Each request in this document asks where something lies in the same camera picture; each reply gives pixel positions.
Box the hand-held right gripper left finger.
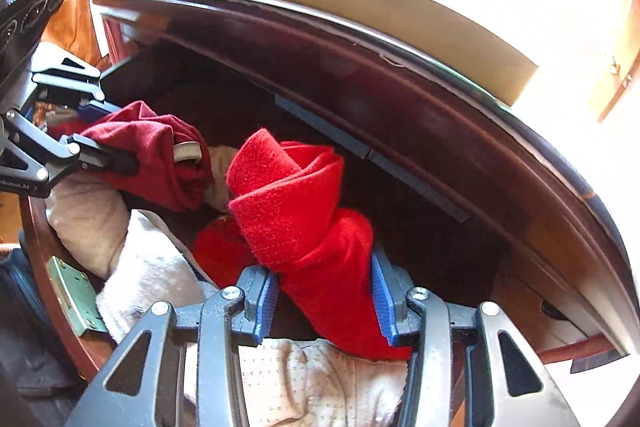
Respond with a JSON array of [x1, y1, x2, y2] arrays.
[[65, 264, 280, 427]]

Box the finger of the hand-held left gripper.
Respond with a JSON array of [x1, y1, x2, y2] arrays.
[[0, 109, 141, 184], [31, 42, 122, 122]]

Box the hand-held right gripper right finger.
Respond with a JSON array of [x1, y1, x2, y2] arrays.
[[371, 246, 583, 427]]

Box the dark red garment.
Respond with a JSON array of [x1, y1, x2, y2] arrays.
[[47, 101, 216, 212]]

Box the beige garment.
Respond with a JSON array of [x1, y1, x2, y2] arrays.
[[44, 169, 132, 280]]

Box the wooden drawer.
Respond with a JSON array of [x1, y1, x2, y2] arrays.
[[19, 39, 628, 427]]

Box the bright red fleece garment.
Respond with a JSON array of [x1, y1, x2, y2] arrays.
[[225, 129, 413, 362]]

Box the white dotted cloth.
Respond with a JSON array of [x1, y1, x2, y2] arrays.
[[182, 337, 408, 427]]

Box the metal lock plate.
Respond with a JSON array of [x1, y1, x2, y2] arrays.
[[46, 256, 110, 337]]

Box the grey padded trousers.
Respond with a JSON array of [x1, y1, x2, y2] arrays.
[[0, 232, 103, 427]]

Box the dark wooden table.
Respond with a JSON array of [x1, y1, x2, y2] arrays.
[[91, 0, 640, 358]]

